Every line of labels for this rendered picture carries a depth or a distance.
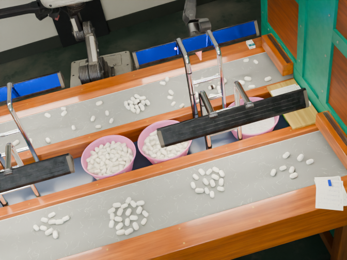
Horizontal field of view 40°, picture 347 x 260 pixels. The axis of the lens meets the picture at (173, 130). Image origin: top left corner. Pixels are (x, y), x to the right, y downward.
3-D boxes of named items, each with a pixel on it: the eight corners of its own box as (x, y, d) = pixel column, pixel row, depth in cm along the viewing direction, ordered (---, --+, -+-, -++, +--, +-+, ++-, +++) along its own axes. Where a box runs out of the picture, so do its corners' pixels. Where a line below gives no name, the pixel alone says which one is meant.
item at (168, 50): (133, 59, 236) (130, 47, 231) (253, 27, 241) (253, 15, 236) (136, 68, 231) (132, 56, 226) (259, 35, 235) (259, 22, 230)
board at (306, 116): (266, 87, 249) (266, 86, 248) (294, 80, 250) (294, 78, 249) (292, 130, 225) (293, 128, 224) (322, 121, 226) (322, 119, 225)
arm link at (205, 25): (183, 17, 267) (187, 10, 259) (202, 14, 270) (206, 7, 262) (188, 37, 265) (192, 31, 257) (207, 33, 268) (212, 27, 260)
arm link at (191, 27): (184, 25, 264) (187, 21, 258) (196, 23, 266) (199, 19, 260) (187, 37, 263) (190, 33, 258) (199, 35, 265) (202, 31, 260)
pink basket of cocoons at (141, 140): (131, 151, 243) (127, 137, 237) (174, 125, 252) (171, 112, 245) (160, 181, 226) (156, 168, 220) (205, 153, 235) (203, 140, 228)
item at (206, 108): (205, 158, 233) (194, 87, 202) (245, 147, 234) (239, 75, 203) (217, 187, 219) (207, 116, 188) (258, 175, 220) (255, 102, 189)
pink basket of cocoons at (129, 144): (83, 156, 246) (78, 143, 239) (134, 142, 248) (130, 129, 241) (89, 195, 227) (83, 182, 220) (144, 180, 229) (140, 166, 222)
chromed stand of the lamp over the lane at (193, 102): (184, 106, 261) (172, 37, 230) (220, 97, 263) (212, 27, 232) (193, 129, 248) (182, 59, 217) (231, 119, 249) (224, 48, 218)
